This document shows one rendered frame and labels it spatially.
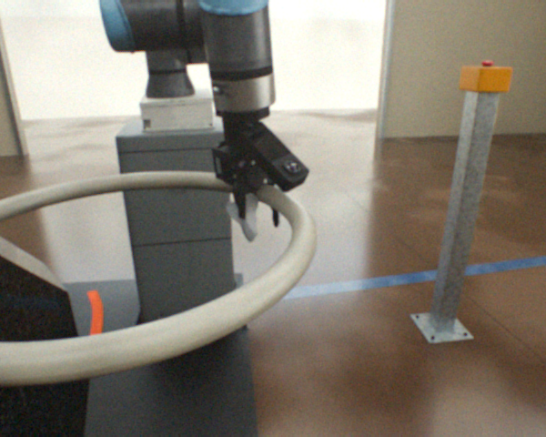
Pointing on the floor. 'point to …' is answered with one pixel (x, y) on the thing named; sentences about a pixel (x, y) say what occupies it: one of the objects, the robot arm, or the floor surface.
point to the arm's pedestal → (176, 222)
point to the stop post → (463, 200)
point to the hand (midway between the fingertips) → (266, 228)
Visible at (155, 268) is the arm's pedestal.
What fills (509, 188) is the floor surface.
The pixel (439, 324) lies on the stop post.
